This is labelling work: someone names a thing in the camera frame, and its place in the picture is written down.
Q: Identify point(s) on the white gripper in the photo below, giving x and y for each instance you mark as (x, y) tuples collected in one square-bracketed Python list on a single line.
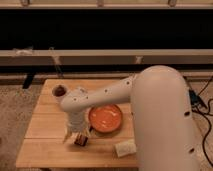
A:
[(76, 123)]

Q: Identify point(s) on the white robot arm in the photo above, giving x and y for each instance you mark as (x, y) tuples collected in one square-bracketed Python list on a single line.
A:
[(162, 118)]

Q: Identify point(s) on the white sponge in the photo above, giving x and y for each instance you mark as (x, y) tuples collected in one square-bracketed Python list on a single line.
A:
[(125, 148)]

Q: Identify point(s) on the orange round plate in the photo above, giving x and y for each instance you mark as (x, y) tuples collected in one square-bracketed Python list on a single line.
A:
[(105, 119)]

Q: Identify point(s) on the wooden table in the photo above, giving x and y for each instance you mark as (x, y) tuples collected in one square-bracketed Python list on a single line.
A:
[(42, 146)]

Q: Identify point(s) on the blue power adapter box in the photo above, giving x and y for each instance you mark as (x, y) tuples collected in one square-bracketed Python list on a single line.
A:
[(195, 100)]

